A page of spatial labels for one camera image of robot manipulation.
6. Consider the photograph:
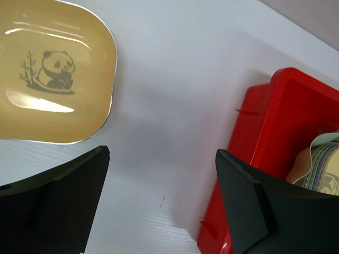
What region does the green scalloped bowl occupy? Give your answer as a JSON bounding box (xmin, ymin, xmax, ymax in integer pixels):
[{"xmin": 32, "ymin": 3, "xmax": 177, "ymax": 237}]
[{"xmin": 309, "ymin": 132, "xmax": 339, "ymax": 150}]

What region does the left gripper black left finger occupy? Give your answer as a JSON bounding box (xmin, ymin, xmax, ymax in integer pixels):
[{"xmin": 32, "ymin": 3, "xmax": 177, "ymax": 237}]
[{"xmin": 1, "ymin": 146, "xmax": 110, "ymax": 253}]

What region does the yellow square plate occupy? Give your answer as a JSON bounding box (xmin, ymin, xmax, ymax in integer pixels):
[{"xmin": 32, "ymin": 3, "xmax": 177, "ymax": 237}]
[
  {"xmin": 1, "ymin": 1, "xmax": 117, "ymax": 144},
  {"xmin": 286, "ymin": 148, "xmax": 339, "ymax": 195}
]

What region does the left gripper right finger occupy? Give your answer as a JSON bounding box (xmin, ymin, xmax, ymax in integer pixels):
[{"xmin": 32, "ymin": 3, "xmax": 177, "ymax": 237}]
[{"xmin": 215, "ymin": 149, "xmax": 338, "ymax": 253}]

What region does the red plastic bin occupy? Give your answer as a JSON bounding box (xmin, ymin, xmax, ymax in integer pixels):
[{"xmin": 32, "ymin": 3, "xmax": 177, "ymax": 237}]
[{"xmin": 197, "ymin": 68, "xmax": 338, "ymax": 253}]

